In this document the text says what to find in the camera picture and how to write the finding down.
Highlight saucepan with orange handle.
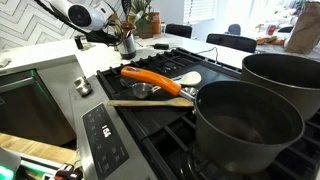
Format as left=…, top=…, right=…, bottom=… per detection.
left=120, top=65, right=306, bottom=175

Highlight thin black stove cable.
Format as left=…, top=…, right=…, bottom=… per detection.
left=195, top=46, right=220, bottom=64

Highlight silver stove knob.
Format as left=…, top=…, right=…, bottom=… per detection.
left=73, top=76, right=93, bottom=98

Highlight flat wooden spatula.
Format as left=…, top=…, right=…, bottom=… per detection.
left=106, top=96, right=195, bottom=108

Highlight green lit device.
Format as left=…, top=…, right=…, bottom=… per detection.
left=0, top=147, right=22, bottom=180

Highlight black slotted spatula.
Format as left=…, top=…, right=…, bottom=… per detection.
left=120, top=0, right=132, bottom=24

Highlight metal utensil bucket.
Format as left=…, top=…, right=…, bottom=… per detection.
left=116, top=32, right=137, bottom=61

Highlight brown paper bag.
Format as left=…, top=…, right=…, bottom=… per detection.
left=284, top=1, right=320, bottom=55

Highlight white cloth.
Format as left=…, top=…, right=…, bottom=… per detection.
left=0, top=56, right=13, bottom=69

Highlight black power adapter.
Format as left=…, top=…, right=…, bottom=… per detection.
left=152, top=42, right=171, bottom=51

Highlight small black counter device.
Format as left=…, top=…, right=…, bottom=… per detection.
left=74, top=34, right=85, bottom=51

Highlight blue chair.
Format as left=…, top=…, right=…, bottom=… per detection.
left=227, top=23, right=242, bottom=36

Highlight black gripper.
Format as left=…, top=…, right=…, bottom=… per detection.
left=84, top=29, right=122, bottom=47

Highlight white window blinds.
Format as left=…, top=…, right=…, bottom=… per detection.
left=183, top=0, right=218, bottom=25

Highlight stainless dishwasher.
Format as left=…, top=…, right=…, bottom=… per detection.
left=0, top=69, right=78, bottom=147

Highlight brown ladle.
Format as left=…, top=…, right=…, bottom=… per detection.
left=121, top=21, right=136, bottom=38

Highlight metal measuring cup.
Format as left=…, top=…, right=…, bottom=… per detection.
left=131, top=82, right=168, bottom=100

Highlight black dining chair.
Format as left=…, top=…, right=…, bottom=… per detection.
left=205, top=33, right=258, bottom=54
left=165, top=23, right=194, bottom=40

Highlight orange bottle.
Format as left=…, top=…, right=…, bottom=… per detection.
left=148, top=11, right=162, bottom=36

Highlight large dark stock pot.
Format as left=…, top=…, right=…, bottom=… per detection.
left=240, top=53, right=320, bottom=122

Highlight potted green plant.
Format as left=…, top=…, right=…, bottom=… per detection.
left=129, top=0, right=156, bottom=40

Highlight cream plastic spoon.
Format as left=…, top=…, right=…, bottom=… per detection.
left=151, top=70, right=203, bottom=94

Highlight black gas range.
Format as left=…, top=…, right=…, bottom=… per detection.
left=68, top=47, right=320, bottom=180

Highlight red and black tool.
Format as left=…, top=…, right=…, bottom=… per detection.
left=52, top=162, right=84, bottom=180

